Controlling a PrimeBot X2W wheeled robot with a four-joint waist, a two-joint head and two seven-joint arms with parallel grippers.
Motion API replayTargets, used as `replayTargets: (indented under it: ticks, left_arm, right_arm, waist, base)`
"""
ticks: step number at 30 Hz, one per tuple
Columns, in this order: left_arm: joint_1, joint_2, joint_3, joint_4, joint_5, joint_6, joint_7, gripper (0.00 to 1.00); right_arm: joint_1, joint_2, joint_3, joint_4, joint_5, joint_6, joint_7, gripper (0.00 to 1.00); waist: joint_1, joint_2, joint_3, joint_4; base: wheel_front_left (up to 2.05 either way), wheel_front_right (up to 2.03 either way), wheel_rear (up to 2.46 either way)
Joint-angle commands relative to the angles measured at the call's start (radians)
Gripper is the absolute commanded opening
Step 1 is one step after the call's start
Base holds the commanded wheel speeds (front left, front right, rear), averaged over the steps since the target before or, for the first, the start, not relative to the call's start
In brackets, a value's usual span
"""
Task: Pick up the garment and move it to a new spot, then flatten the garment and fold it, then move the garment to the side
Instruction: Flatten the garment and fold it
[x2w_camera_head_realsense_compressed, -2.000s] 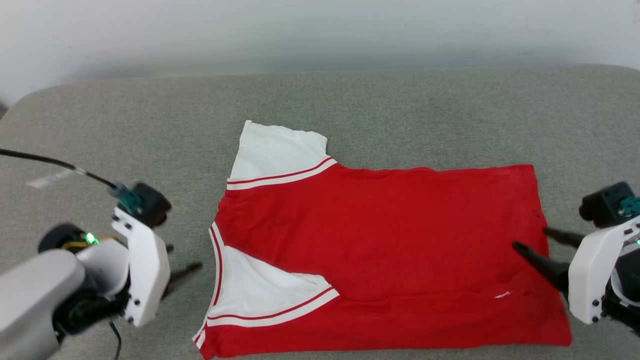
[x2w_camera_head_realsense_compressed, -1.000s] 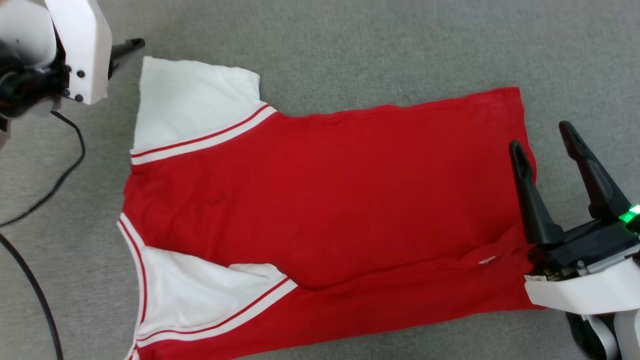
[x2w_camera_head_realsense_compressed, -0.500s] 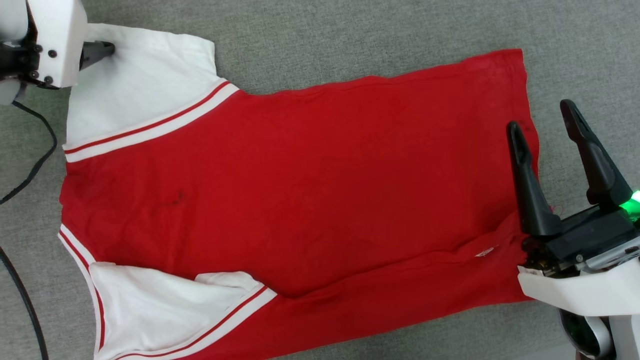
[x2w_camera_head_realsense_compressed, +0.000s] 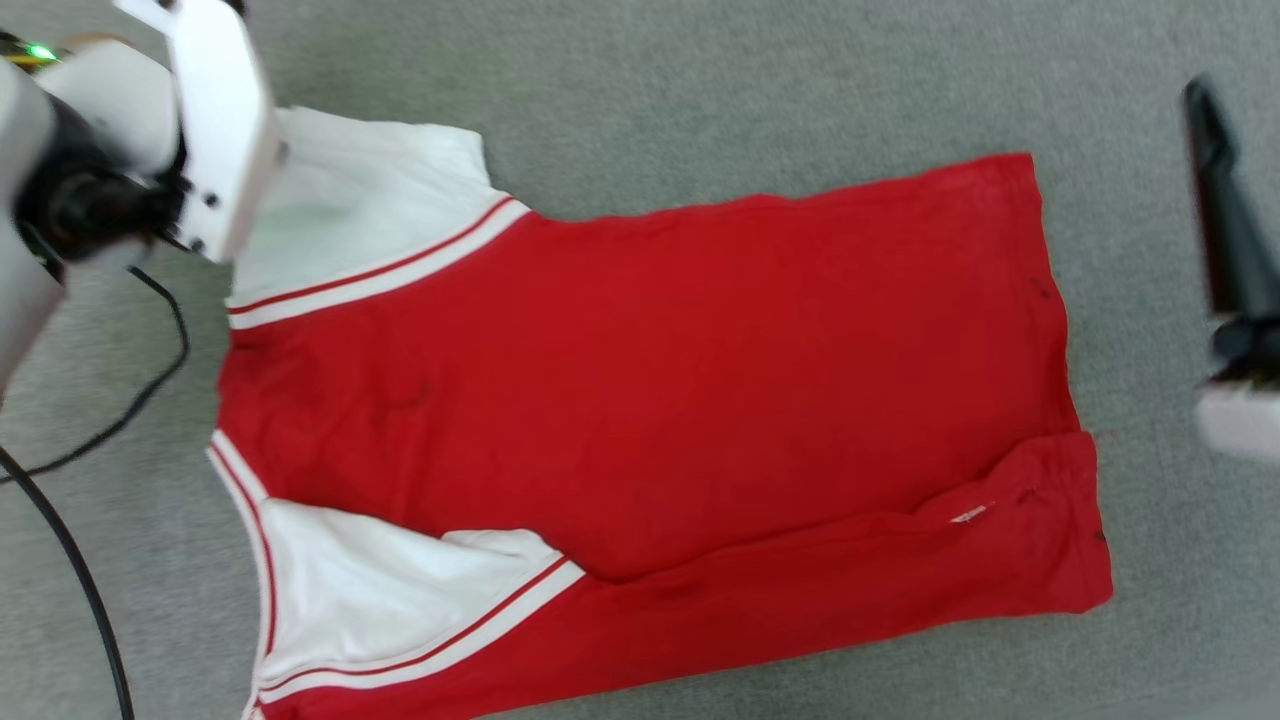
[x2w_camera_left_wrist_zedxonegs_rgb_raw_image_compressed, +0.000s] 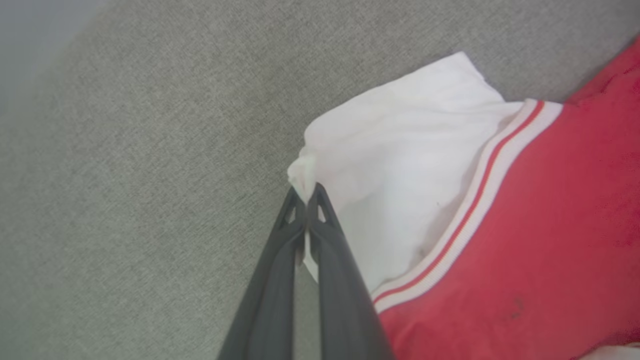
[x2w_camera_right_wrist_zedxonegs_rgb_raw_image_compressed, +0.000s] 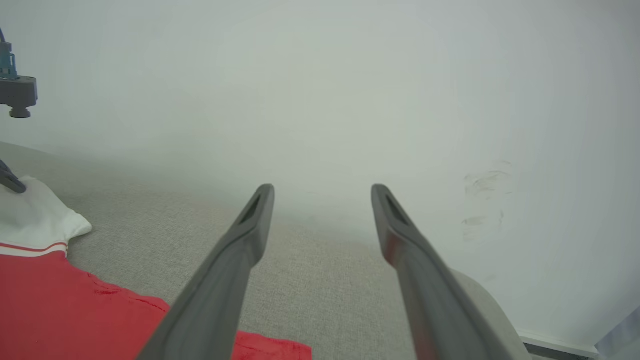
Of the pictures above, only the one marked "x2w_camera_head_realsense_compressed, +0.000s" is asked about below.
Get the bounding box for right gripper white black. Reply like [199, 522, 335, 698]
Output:
[1182, 75, 1280, 464]

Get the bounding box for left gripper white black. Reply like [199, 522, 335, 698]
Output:
[115, 0, 283, 264]

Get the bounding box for red and white shirt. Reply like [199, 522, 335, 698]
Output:
[205, 105, 1114, 720]

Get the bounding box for thin black cable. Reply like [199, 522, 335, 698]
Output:
[0, 265, 192, 486]

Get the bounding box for thick black cable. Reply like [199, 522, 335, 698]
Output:
[0, 445, 137, 720]

